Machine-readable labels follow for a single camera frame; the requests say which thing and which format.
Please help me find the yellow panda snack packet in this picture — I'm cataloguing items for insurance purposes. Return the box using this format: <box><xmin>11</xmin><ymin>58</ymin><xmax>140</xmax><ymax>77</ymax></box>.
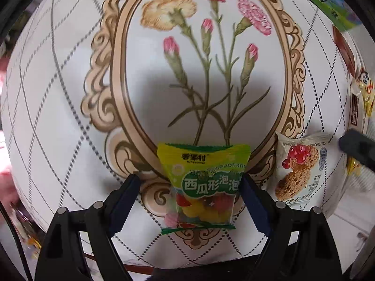
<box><xmin>351</xmin><ymin>67</ymin><xmax>374</xmax><ymax>102</ymax></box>

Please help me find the white cookie snack packet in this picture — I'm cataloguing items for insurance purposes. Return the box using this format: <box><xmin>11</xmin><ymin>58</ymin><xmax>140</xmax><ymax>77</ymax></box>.
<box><xmin>270</xmin><ymin>133</ymin><xmax>329</xmax><ymax>207</ymax></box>

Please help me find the dark red snack packet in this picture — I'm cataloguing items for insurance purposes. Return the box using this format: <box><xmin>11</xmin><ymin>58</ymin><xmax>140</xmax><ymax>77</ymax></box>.
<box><xmin>332</xmin><ymin>26</ymin><xmax>355</xmax><ymax>78</ymax></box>

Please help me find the green watermelon gum packet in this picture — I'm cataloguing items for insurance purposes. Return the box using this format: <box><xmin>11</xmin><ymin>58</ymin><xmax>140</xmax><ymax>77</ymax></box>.
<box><xmin>157</xmin><ymin>143</ymin><xmax>251</xmax><ymax>234</ymax></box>

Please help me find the yellow guoba snack packet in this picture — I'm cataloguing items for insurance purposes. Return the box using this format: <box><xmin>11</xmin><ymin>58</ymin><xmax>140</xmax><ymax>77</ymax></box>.
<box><xmin>346</xmin><ymin>156</ymin><xmax>369</xmax><ymax>178</ymax></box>

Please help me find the white floral quilted bedspread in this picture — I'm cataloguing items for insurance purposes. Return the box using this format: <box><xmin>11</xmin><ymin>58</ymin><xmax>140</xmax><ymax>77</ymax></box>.
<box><xmin>1</xmin><ymin>0</ymin><xmax>353</xmax><ymax>268</ymax></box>

